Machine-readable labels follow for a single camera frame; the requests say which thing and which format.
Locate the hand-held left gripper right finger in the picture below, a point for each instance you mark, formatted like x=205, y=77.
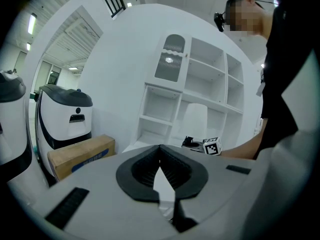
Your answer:
x=212, y=179

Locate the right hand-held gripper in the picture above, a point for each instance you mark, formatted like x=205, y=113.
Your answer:
x=212, y=146

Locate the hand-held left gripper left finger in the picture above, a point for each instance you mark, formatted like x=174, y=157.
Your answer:
x=100, y=209

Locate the person's right forearm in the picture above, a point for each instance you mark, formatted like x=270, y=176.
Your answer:
x=245, y=149

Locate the brown cardboard box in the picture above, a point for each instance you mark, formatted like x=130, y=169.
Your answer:
x=80, y=154

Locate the white shelf cabinet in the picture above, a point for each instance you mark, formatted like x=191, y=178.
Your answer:
x=205, y=84

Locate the white hanging badge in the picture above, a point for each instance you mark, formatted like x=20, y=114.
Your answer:
x=260, y=86

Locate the person in black vest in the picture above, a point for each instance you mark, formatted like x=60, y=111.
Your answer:
x=280, y=84

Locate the person's head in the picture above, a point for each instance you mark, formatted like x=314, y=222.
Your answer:
x=246, y=16

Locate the small square ceiling light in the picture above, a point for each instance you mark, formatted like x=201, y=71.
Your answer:
x=129, y=5

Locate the long ceiling light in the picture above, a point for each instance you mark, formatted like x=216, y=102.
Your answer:
x=28, y=46
x=32, y=23

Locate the black head camera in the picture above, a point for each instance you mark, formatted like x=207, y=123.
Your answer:
x=220, y=21

